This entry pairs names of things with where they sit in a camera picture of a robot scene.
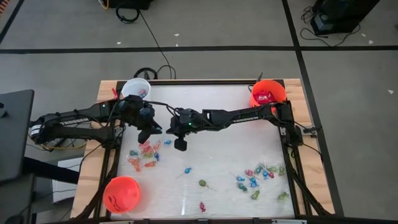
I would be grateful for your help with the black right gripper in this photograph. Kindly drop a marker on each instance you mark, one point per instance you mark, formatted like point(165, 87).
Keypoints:
point(186, 123)

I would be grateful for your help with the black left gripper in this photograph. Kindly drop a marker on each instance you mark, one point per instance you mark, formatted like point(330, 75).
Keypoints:
point(132, 109)

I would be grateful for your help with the blue lollipop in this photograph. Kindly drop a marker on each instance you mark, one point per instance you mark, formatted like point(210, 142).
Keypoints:
point(265, 174)
point(240, 178)
point(187, 170)
point(252, 180)
point(156, 155)
point(254, 184)
point(167, 142)

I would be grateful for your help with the red lollipop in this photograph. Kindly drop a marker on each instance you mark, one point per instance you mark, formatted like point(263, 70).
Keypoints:
point(202, 207)
point(143, 92)
point(271, 175)

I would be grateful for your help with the green lollipop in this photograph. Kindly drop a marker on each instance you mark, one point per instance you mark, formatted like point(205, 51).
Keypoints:
point(255, 195)
point(281, 170)
point(283, 196)
point(273, 169)
point(202, 183)

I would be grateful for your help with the pink lollipop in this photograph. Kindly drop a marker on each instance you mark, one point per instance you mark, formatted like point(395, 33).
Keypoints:
point(248, 172)

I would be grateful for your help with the teal lollipop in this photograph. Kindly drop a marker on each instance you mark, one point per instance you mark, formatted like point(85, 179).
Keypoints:
point(258, 169)
point(242, 187)

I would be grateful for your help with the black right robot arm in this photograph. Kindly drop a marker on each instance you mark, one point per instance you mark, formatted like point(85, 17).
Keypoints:
point(245, 119)

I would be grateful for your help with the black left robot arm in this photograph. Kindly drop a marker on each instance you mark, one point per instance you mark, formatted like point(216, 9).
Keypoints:
point(74, 122)

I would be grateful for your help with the red gummy in clear wrapper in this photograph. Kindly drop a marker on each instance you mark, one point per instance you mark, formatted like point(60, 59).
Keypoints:
point(146, 150)
point(144, 144)

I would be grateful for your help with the orange gummy in clear wrapper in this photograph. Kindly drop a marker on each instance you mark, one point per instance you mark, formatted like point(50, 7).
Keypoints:
point(133, 161)
point(157, 145)
point(137, 168)
point(150, 164)

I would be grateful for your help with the green gummy in clear wrapper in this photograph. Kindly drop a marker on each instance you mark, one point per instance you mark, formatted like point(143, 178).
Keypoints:
point(147, 155)

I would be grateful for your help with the teal gummy in clear wrapper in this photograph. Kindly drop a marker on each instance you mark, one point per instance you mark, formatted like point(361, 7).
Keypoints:
point(133, 153)

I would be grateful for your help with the orange pumpkin face bucket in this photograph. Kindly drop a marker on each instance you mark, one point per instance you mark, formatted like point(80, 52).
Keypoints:
point(121, 191)
point(280, 90)

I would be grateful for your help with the black floor beam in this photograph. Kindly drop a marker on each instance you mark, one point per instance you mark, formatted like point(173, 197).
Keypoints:
point(49, 170)

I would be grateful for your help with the black floor equipment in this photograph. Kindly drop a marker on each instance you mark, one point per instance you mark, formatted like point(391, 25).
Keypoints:
point(130, 3)

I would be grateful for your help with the dark grey side desk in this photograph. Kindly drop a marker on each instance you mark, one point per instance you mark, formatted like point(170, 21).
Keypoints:
point(15, 133)

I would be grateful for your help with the black equipment case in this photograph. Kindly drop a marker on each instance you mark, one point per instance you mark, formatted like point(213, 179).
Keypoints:
point(342, 12)

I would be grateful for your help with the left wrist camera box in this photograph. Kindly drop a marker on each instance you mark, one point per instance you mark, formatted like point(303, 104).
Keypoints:
point(145, 112)

